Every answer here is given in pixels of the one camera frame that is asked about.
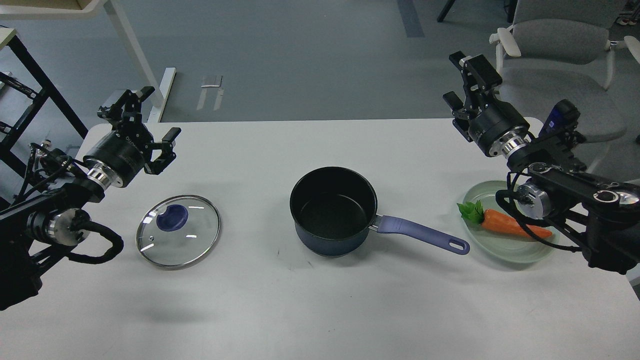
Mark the white desk frame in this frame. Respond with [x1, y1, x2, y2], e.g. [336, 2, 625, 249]
[0, 0, 177, 123]

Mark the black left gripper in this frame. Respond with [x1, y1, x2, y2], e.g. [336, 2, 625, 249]
[83, 86, 182, 188]

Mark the orange toy carrot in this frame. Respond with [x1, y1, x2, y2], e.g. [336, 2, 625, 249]
[456, 200, 553, 241]

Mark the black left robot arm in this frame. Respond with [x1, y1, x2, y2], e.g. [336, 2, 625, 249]
[0, 86, 181, 310]

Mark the glass lid with blue knob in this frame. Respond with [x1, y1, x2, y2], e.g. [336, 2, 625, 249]
[135, 194, 222, 271]

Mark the black metal rack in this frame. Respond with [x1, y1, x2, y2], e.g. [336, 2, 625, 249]
[0, 27, 89, 209]

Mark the blue saucepan with handle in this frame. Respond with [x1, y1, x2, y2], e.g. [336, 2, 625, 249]
[289, 166, 471, 257]

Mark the grey office chair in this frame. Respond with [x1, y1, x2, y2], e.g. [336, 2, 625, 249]
[489, 0, 627, 143]

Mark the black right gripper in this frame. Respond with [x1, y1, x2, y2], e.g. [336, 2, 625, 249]
[442, 51, 530, 157]

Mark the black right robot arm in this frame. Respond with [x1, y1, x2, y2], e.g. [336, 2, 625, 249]
[443, 51, 639, 275]

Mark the pale green glass plate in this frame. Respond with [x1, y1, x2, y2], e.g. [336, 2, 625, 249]
[462, 180, 556, 264]

